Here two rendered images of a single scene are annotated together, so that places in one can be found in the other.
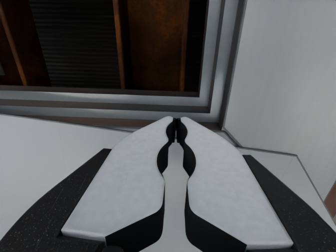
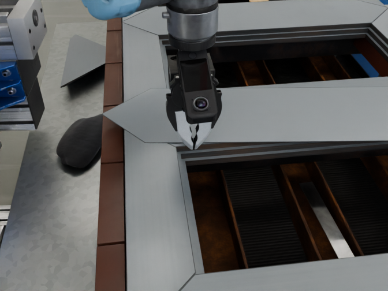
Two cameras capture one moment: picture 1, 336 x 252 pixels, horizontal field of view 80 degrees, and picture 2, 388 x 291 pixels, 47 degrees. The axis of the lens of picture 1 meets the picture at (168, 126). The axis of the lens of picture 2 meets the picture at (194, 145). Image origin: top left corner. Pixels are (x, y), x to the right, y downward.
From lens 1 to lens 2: 0.67 m
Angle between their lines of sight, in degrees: 22
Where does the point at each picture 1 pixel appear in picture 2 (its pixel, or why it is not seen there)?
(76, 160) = (230, 131)
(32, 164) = (249, 127)
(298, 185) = (138, 133)
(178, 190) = not seen: hidden behind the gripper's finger
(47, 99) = (247, 153)
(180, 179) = not seen: hidden behind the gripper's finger
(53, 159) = (239, 130)
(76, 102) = (235, 153)
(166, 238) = not seen: hidden behind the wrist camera
